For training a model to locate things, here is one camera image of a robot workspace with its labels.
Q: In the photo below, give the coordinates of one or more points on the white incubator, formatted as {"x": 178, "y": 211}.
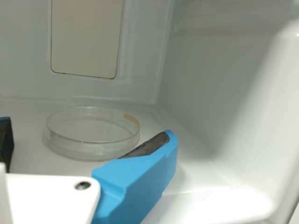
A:
{"x": 210, "y": 81}

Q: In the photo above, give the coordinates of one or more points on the petri dish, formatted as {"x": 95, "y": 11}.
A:
{"x": 93, "y": 135}

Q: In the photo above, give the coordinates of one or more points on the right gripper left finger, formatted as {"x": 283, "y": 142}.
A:
{"x": 6, "y": 140}

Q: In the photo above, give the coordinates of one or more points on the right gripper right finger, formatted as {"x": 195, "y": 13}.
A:
{"x": 140, "y": 177}

